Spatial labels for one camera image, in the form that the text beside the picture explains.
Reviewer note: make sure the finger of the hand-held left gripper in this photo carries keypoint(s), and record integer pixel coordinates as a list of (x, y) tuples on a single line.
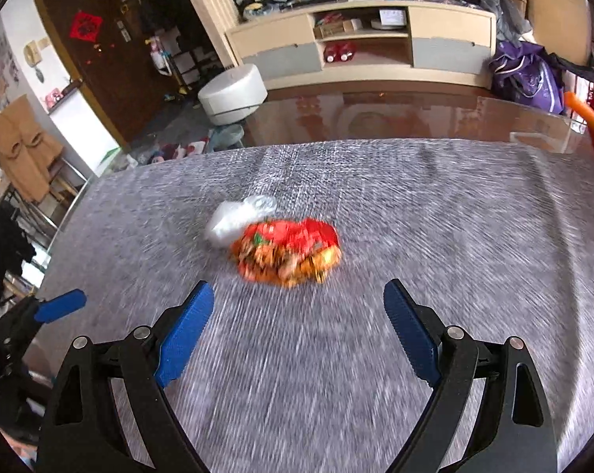
[(60, 305)]

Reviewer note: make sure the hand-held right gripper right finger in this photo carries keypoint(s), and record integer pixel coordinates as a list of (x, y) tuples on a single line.
[(410, 335)]

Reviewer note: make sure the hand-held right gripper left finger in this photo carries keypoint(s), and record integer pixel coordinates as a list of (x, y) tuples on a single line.
[(186, 335)]

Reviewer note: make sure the red snack wrapper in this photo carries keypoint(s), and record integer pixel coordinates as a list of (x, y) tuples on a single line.
[(287, 251)]

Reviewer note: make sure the person's left forearm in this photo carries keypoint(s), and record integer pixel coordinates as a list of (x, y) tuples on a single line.
[(1, 236)]

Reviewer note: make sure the grey table mat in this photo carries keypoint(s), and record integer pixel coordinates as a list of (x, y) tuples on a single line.
[(326, 354)]

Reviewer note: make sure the white crumpled plastic wrap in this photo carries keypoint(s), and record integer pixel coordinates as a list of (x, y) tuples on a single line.
[(233, 221)]

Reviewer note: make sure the brown coat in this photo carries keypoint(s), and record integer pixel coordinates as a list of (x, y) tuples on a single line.
[(21, 152)]

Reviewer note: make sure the pile of floor slippers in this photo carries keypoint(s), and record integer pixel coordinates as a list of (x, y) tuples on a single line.
[(176, 152)]

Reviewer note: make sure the teal plastic stool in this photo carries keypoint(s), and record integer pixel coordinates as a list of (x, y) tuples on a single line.
[(225, 137)]

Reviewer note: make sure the dark wooden door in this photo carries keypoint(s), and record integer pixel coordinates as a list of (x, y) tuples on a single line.
[(110, 69)]

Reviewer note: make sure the white round stool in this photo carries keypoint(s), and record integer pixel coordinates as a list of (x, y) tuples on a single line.
[(233, 93)]

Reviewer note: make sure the pink toy scooter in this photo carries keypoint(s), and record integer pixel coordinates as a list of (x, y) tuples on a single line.
[(159, 56)]

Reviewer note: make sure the red door decoration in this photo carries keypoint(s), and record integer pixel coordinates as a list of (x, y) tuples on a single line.
[(86, 24)]

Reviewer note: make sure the purple bag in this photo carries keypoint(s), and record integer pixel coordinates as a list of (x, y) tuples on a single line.
[(528, 79)]

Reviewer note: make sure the orange stick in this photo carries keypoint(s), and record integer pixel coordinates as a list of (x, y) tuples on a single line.
[(585, 111)]

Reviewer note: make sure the beige grey media cabinet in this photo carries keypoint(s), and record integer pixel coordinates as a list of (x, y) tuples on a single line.
[(287, 54)]

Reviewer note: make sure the white box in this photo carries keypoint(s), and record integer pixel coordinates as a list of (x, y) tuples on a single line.
[(389, 18)]

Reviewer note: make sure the beige ribbed column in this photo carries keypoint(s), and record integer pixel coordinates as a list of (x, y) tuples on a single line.
[(203, 10)]

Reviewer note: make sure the grey jacket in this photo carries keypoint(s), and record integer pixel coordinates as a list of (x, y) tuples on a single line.
[(499, 5)]

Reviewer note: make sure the wall intercom phone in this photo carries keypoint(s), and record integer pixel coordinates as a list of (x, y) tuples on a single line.
[(33, 54)]

